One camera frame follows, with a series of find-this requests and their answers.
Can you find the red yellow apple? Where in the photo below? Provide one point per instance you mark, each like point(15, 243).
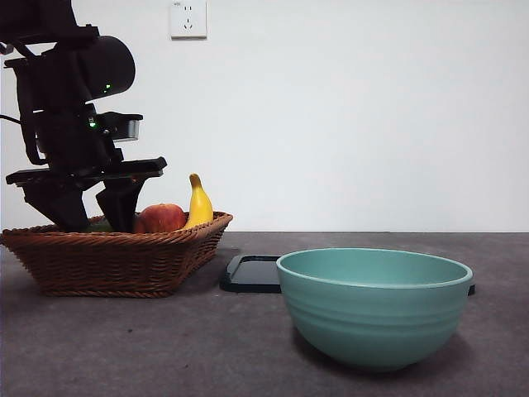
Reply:
point(165, 219)

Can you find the teal ceramic bowl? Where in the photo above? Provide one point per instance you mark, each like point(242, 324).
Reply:
point(372, 322)

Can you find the brown wicker basket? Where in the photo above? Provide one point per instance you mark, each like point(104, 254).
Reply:
point(103, 264)

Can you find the dark green rectangular tray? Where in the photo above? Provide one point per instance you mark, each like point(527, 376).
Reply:
point(248, 275)

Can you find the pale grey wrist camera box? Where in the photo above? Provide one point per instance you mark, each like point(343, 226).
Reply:
point(131, 129)

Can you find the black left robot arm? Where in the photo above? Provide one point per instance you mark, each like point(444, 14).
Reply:
point(111, 62)

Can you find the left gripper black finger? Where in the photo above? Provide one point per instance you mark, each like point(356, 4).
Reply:
point(58, 207)
point(120, 207)

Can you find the white wall socket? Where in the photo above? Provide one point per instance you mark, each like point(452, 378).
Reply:
point(189, 20)

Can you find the yellow banana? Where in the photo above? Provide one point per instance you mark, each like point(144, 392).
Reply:
point(200, 207)

